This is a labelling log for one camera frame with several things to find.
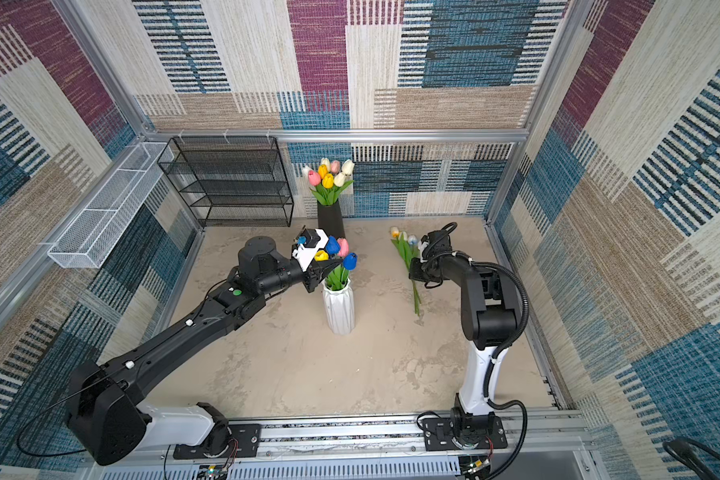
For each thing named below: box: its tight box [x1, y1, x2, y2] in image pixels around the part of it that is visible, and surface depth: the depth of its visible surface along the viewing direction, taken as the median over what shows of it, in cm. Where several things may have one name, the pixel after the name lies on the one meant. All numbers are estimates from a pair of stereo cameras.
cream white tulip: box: [342, 159, 355, 176], surface depth 92 cm
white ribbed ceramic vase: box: [322, 278, 355, 336], surface depth 78 cm
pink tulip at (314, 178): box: [308, 170, 321, 187], surface depth 91 cm
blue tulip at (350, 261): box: [343, 252, 358, 271], surface depth 72 cm
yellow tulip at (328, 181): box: [322, 173, 334, 189], surface depth 91 cm
